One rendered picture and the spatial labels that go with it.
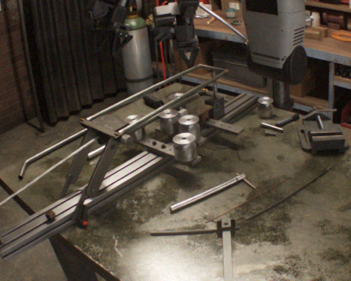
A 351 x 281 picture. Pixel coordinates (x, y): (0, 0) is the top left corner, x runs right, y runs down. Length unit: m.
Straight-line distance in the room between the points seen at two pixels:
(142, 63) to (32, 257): 1.61
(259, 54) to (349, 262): 0.95
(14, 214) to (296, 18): 1.99
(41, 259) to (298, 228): 1.58
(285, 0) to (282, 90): 0.37
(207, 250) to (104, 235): 0.21
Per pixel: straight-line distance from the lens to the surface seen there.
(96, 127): 0.84
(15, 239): 0.81
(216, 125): 1.04
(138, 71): 2.87
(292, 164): 0.96
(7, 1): 3.57
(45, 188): 0.98
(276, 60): 1.40
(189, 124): 0.96
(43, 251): 2.15
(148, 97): 1.31
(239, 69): 2.58
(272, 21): 1.37
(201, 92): 1.34
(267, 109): 1.17
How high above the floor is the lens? 1.39
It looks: 25 degrees down
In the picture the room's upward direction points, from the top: 7 degrees counter-clockwise
